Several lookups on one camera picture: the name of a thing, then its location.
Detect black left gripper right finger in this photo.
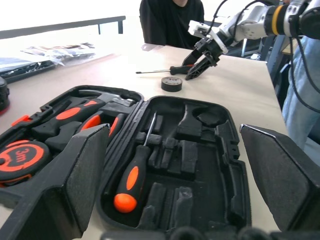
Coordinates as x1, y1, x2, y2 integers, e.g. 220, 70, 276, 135
239, 123, 320, 233

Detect dark navy cloth in bag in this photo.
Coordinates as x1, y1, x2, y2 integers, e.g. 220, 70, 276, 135
0, 56, 56, 84

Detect person in light blue jeans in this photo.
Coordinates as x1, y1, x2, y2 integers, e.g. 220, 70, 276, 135
281, 34, 320, 161

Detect black plastic tool case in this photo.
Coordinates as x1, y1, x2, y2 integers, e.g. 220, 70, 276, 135
0, 84, 252, 236

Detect hammer with black-orange handle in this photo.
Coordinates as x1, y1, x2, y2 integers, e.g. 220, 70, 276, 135
31, 89, 136, 137

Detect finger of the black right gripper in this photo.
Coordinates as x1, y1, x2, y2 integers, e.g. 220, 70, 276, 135
181, 49, 203, 67
185, 56, 216, 81

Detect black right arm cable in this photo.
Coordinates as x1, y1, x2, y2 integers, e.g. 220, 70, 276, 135
289, 34, 320, 114

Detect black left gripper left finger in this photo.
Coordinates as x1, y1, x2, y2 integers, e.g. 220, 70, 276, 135
0, 123, 111, 240

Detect black tape roll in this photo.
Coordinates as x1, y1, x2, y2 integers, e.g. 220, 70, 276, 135
160, 76, 184, 93

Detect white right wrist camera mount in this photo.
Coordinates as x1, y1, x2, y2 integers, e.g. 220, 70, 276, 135
187, 20, 229, 55

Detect beige cloth in bag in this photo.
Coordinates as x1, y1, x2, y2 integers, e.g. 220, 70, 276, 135
20, 41, 98, 67

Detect person in black shirt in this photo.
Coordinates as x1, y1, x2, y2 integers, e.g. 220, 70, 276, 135
138, 0, 206, 50

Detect black-orange screwdriver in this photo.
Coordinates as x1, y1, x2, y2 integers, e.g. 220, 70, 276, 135
113, 111, 158, 214
135, 64, 195, 76

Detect black metal frame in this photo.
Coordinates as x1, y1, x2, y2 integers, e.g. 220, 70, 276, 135
0, 15, 127, 40

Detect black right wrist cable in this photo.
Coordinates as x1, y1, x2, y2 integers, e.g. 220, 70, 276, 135
204, 0, 261, 39

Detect pliers with orange handles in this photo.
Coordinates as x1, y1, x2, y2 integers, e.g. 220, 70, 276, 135
74, 111, 126, 139

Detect black-orange tape measure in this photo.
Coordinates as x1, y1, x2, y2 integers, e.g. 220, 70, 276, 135
0, 139, 53, 188

